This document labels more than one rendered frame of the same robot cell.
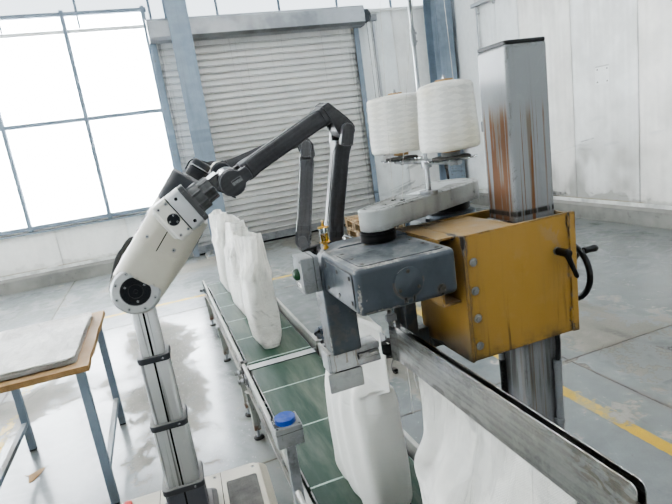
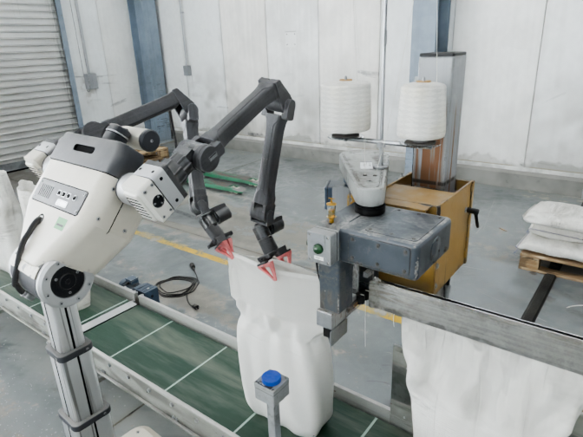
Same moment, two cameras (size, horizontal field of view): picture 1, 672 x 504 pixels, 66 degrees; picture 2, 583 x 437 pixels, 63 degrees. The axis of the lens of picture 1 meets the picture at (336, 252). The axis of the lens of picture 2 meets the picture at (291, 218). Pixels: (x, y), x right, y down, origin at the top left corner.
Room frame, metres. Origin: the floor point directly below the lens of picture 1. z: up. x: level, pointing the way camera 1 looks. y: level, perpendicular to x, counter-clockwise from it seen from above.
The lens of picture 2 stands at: (0.31, 0.81, 1.81)
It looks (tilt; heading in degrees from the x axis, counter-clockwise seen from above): 21 degrees down; 326
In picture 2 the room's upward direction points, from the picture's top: 2 degrees counter-clockwise
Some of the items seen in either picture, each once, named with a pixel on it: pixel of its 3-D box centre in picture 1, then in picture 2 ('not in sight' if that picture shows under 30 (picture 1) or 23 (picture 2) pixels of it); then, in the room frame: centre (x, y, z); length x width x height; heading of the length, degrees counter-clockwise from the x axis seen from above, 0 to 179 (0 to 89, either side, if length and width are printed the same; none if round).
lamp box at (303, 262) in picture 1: (307, 272); (323, 245); (1.24, 0.08, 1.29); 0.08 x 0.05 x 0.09; 18
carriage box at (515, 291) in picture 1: (495, 275); (420, 230); (1.32, -0.41, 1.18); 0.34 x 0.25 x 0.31; 108
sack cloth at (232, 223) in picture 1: (239, 263); (0, 219); (3.94, 0.75, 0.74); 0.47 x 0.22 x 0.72; 19
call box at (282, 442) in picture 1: (286, 430); (271, 388); (1.34, 0.21, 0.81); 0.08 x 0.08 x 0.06; 18
